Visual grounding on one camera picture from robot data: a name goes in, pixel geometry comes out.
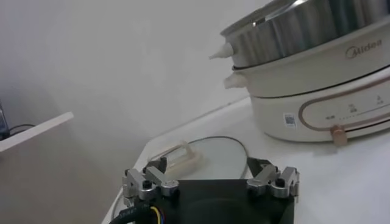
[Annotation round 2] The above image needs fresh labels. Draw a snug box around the perforated steel steamer basket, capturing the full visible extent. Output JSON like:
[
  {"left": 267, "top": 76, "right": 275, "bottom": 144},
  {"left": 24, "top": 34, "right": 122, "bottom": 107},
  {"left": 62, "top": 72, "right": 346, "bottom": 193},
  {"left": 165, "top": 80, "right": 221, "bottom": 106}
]
[{"left": 209, "top": 0, "right": 390, "bottom": 69}]

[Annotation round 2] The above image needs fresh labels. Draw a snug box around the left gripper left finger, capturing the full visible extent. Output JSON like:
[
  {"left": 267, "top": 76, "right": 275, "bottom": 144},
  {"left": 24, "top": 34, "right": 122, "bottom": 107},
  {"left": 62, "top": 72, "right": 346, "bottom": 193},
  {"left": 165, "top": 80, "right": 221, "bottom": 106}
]
[{"left": 121, "top": 156, "right": 180, "bottom": 201}]

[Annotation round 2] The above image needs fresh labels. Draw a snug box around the glass lid with white handle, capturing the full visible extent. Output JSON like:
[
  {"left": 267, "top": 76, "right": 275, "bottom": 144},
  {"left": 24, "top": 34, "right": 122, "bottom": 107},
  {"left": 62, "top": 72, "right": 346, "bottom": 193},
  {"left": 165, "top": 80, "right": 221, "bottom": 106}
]
[{"left": 147, "top": 136, "right": 249, "bottom": 180}]

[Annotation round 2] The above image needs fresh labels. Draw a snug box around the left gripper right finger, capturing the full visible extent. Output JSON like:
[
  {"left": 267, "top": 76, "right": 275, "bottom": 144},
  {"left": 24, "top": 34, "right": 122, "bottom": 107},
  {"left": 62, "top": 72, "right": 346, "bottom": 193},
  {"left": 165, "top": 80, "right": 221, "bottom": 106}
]
[{"left": 246, "top": 156, "right": 301, "bottom": 200}]

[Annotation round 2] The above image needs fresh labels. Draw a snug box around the black looped cable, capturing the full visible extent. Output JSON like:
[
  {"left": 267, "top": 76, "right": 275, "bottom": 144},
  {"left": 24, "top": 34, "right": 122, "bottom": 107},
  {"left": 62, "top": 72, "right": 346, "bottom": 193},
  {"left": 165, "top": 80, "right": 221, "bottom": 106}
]
[{"left": 9, "top": 123, "right": 36, "bottom": 136}]

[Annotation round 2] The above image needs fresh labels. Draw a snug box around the white electric cooking pot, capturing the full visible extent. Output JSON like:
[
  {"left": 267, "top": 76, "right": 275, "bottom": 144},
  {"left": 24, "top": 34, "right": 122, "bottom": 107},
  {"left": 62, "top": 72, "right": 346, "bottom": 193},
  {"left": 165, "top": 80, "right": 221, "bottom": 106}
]
[{"left": 224, "top": 18, "right": 390, "bottom": 147}]

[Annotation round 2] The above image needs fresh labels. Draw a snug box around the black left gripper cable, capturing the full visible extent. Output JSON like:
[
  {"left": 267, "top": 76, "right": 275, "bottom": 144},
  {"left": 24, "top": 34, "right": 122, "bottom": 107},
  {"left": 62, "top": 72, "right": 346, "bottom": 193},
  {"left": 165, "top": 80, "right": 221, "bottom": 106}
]
[{"left": 109, "top": 203, "right": 167, "bottom": 224}]

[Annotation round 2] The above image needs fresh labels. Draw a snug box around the white folding side table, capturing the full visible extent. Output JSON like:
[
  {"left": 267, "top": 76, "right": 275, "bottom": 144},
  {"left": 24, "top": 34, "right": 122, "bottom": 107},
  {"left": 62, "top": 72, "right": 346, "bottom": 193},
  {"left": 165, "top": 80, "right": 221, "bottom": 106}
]
[{"left": 0, "top": 111, "right": 75, "bottom": 153}]

